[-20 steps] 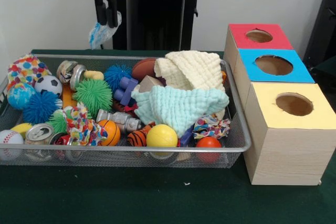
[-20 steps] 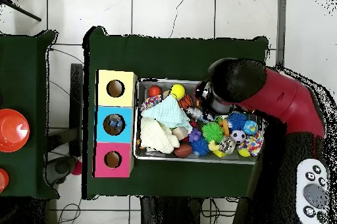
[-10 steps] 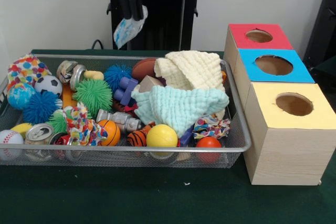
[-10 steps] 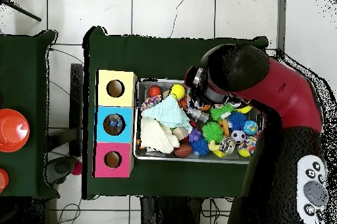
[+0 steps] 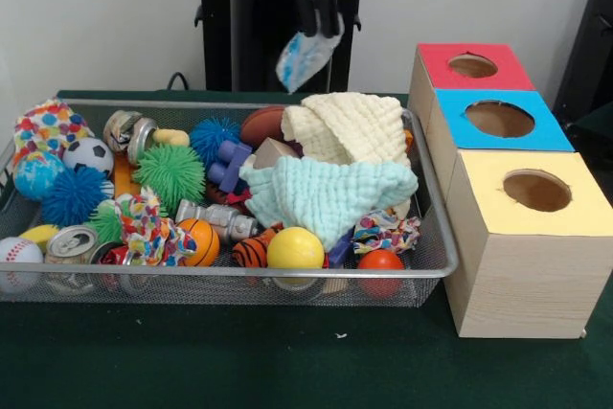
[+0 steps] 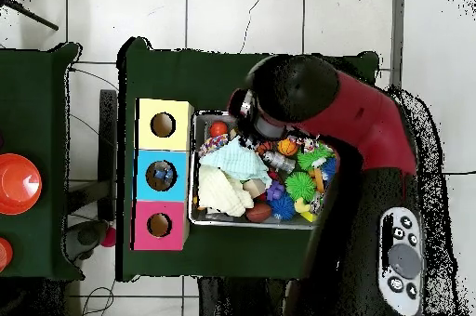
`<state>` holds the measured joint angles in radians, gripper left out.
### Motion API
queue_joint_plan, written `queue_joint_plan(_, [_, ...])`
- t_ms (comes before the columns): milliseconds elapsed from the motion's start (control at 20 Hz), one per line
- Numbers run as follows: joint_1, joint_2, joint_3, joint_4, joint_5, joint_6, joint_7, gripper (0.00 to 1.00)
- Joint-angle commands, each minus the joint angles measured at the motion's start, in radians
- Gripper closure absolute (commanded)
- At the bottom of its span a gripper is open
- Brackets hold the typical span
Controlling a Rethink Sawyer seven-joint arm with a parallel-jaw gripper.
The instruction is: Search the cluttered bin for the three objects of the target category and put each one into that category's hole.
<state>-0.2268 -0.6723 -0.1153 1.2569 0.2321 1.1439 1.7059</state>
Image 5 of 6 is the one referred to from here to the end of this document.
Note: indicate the globe print ball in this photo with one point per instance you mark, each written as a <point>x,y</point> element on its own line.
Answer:
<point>36,175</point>

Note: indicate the small orange basketball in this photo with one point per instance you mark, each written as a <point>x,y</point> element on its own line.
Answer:
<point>203,241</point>

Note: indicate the smooth yellow ball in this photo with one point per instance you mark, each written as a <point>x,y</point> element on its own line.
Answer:
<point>295,248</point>

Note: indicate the wooden box with three holes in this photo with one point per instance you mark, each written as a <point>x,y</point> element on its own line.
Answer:
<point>527,284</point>

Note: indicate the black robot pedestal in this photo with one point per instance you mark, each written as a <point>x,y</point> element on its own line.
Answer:
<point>268,45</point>

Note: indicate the black and white soccer ball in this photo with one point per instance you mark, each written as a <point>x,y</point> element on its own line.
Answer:
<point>88,155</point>

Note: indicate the cream waffle cloth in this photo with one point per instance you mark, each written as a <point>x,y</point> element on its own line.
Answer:
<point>354,124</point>

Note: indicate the crushed clear plastic bottle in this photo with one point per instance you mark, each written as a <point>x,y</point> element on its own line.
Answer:
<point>304,59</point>

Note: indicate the mint green waffle cloth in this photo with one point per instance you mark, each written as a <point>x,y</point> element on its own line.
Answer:
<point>325,193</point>

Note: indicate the white baseball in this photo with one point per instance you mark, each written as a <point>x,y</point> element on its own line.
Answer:
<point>18,253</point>

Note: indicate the silver drink can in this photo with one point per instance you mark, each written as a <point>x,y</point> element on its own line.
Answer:
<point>69,242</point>

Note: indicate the red-orange ball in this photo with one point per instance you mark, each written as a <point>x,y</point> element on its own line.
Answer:
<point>380,260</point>

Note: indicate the green spiky toy with eyes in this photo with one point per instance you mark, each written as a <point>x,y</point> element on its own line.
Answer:
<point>105,224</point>

